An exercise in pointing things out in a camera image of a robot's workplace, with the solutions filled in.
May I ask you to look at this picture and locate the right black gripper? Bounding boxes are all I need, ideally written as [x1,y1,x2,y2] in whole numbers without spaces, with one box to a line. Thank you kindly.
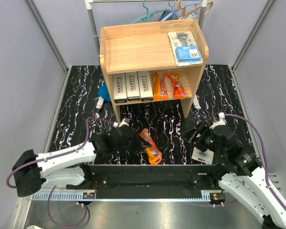
[179,120,226,157]

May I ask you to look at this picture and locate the orange candy bag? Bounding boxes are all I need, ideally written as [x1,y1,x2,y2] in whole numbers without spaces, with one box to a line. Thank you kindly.
[153,72,169,101]
[140,128,162,166]
[167,73,188,99]

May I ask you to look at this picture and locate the blue razor blister pack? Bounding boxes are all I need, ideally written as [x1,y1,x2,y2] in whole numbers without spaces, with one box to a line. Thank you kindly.
[192,147,214,165]

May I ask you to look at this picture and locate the white Harry's box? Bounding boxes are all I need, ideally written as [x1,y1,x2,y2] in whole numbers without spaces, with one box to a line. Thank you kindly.
[125,72,141,101]
[137,71,153,102]
[113,73,128,103]

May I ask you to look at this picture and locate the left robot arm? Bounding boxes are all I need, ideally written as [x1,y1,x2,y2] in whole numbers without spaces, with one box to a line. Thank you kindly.
[6,125,151,197]

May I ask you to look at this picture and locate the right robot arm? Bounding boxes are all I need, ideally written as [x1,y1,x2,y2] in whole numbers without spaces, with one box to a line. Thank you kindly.
[181,121,286,229]

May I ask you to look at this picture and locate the blue object behind shelf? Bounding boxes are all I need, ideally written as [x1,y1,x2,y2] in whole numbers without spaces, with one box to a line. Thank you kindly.
[98,82,111,102]

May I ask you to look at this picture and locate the razor blister pack on shelf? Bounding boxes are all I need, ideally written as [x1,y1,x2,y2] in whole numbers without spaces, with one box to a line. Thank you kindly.
[168,31,203,67]

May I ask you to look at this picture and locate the wooden two-tier shelf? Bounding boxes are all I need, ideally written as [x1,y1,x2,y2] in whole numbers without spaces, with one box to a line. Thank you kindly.
[100,19,209,118]

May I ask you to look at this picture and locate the white rack foot right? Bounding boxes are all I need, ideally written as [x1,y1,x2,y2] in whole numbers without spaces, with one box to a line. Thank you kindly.
[193,95,201,110]

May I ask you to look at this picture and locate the white rack foot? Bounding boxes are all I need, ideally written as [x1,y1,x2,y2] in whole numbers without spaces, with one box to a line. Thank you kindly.
[96,96,104,109]
[193,95,201,110]

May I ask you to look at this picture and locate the white rack foot left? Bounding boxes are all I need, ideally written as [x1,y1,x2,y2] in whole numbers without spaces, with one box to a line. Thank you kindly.
[96,96,104,109]

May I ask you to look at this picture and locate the teal clothes hanger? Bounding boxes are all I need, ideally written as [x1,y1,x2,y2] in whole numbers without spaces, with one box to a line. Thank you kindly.
[130,0,168,24]

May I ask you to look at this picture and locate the blue clothes hanger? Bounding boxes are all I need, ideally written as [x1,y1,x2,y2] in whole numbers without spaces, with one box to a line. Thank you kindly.
[158,0,179,21]

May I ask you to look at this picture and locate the wooden clothes hanger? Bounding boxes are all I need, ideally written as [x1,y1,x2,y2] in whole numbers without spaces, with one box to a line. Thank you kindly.
[177,0,214,20]

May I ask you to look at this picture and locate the metal clothes rack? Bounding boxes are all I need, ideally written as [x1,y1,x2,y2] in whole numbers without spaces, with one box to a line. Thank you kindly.
[85,0,204,42]

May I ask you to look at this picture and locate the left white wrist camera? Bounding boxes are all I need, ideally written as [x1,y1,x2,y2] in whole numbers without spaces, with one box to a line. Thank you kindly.
[118,118,130,127]

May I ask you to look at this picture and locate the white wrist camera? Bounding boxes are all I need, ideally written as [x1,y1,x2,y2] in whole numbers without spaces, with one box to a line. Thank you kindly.
[210,112,227,129]
[118,118,130,127]

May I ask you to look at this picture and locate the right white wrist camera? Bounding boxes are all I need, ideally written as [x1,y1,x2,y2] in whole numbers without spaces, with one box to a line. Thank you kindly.
[210,112,227,129]

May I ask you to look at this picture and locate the slotted cable duct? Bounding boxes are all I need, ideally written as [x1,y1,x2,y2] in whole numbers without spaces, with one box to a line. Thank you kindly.
[32,191,96,201]

